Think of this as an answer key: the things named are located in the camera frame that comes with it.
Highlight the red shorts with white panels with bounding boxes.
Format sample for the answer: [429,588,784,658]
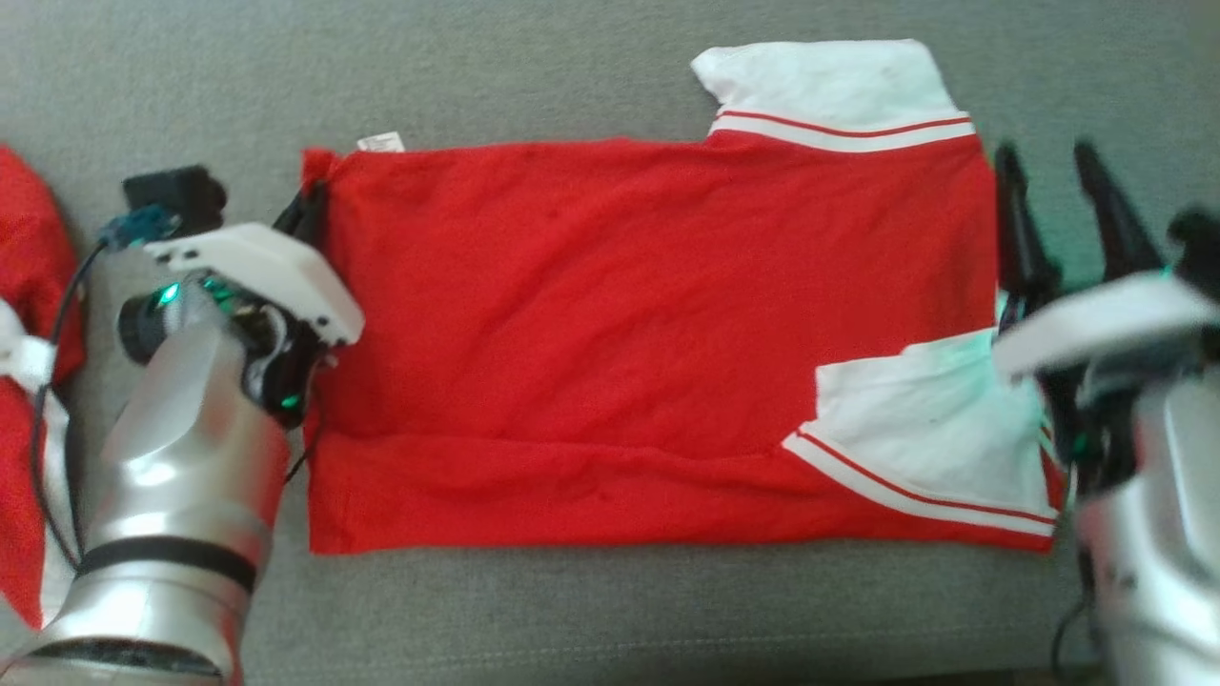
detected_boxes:
[300,38,1067,555]

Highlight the red jersey with white trim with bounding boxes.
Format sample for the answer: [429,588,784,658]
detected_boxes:
[0,143,87,630]

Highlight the black right cable blue plug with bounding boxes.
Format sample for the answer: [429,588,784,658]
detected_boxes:
[1048,572,1107,679]

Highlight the black left cable blue plug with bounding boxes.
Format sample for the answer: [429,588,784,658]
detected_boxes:
[29,212,180,573]

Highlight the large grey sofa ottoman cushion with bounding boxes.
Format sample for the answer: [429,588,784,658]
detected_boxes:
[0,0,1220,686]

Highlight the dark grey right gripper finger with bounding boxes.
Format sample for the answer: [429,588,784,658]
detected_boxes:
[1072,139,1166,280]
[991,141,1064,327]

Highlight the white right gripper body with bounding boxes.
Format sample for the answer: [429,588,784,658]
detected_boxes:
[991,276,1220,492]

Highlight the black cable blue plug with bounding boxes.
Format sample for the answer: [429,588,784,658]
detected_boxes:
[1048,572,1107,679]
[29,212,180,573]

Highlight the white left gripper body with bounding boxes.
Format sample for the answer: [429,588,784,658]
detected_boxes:
[143,224,365,430]

